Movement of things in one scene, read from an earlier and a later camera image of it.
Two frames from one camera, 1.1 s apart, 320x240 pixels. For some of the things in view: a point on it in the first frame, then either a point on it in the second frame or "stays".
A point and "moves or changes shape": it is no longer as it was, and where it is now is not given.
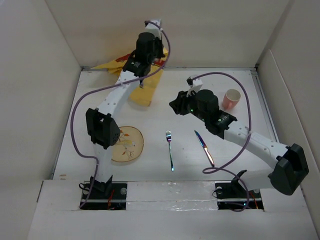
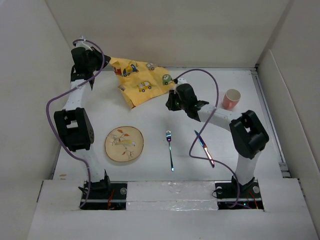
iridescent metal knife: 204,144 stays
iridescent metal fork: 169,138 stays
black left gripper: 156,41 → 95,53
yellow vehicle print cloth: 143,90 moves or changes shape
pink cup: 231,98 stays
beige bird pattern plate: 129,145 stays
